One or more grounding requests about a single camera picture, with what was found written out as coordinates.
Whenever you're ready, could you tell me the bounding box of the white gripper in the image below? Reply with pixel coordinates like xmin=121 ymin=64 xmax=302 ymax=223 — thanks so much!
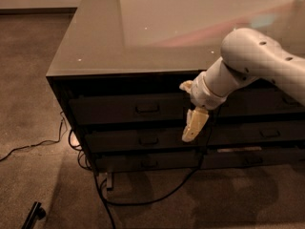
xmin=179 ymin=72 xmax=227 ymax=142

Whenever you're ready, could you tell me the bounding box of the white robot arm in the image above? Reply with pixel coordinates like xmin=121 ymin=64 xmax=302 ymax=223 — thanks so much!
xmin=180 ymin=28 xmax=305 ymax=142

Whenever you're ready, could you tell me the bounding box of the dark grey drawer cabinet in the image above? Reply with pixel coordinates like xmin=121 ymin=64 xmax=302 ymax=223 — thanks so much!
xmin=46 ymin=0 xmax=305 ymax=191

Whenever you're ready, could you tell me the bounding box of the black metal bar object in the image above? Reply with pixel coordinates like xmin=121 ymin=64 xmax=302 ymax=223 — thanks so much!
xmin=21 ymin=201 xmax=47 ymax=229

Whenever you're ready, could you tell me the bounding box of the thick black floor cable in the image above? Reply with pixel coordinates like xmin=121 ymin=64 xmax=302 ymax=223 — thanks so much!
xmin=92 ymin=156 xmax=204 ymax=229

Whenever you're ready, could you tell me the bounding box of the thin black floor cable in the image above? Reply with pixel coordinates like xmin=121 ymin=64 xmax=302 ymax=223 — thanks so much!
xmin=0 ymin=112 xmax=66 ymax=163

